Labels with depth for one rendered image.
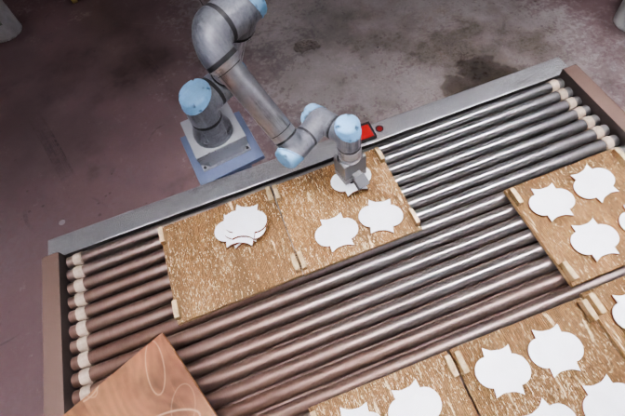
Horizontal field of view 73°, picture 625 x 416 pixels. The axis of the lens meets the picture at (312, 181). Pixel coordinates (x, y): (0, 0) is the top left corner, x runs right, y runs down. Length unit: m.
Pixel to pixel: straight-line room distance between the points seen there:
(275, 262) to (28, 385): 1.74
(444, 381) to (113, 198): 2.29
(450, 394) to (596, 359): 0.40
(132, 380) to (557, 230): 1.31
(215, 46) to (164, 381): 0.88
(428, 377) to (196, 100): 1.10
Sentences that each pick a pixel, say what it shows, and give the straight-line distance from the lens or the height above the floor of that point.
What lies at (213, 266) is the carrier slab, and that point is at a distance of 1.44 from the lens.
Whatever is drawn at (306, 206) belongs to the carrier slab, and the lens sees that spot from 1.46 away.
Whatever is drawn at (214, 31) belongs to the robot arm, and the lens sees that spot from 1.15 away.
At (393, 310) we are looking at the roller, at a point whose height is 0.92.
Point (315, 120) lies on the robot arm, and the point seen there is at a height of 1.24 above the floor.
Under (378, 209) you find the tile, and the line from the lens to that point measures 1.43.
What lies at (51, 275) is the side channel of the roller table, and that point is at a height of 0.95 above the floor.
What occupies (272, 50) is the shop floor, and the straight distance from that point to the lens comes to 3.40.
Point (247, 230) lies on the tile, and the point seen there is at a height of 0.99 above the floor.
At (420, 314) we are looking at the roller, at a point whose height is 0.92.
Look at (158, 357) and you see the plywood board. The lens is 1.31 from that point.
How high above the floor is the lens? 2.22
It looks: 59 degrees down
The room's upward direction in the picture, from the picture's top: 12 degrees counter-clockwise
